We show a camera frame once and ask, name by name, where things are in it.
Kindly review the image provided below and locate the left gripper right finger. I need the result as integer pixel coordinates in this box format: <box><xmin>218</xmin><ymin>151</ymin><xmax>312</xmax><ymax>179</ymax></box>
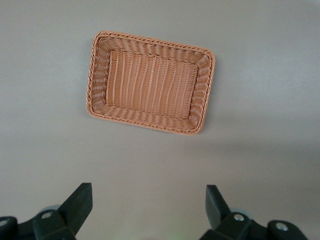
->
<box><xmin>199</xmin><ymin>184</ymin><xmax>307</xmax><ymax>240</ymax></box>

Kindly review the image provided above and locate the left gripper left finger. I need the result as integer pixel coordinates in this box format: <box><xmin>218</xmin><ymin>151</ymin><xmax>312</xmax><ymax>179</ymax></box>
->
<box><xmin>0</xmin><ymin>182</ymin><xmax>94</xmax><ymax>240</ymax></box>

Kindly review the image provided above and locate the brown wicker basket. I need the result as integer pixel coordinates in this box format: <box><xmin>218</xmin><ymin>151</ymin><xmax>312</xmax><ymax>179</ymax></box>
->
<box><xmin>85</xmin><ymin>30</ymin><xmax>216</xmax><ymax>136</ymax></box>

